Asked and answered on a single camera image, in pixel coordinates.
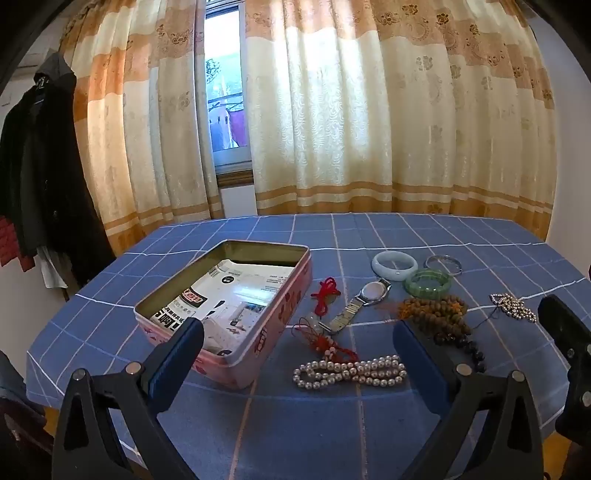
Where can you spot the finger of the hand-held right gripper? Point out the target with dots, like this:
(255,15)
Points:
(561,323)

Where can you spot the black coat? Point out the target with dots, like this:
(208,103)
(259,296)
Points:
(41,161)

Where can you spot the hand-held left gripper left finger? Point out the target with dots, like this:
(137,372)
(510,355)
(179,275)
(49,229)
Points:
(178,350)

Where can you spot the purple hanging garment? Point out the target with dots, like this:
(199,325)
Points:
(238,129)

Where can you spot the printed paper sheet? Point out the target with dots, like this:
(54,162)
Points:
(240,295)

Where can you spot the red garment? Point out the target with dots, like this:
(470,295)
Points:
(11,240)

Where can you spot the wide cream orange curtain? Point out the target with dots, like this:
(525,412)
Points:
(369,115)

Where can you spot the red knot charm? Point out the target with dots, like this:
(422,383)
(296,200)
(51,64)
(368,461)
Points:
(323,344)

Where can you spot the blue checked tablecloth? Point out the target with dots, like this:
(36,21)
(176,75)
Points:
(300,429)

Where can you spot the green jade bangle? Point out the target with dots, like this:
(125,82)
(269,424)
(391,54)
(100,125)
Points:
(415,288)

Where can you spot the white jade bangle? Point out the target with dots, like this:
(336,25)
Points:
(378,265)

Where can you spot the window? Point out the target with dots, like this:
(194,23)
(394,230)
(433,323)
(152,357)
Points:
(224,46)

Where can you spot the narrow cream orange curtain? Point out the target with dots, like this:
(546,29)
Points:
(138,138)

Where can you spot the white air conditioner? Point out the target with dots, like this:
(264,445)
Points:
(30,67)

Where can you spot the pink tin box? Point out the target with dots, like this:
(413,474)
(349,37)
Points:
(277,323)

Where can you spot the thin silver bangle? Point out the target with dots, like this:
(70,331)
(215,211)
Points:
(429,261)

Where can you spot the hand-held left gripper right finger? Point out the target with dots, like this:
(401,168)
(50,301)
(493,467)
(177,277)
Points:
(415,355)

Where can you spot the silver wrist watch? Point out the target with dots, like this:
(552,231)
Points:
(371,290)

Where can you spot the dark chair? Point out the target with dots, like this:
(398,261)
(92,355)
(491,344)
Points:
(18,424)

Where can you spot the white garment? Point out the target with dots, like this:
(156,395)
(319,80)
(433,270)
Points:
(53,270)

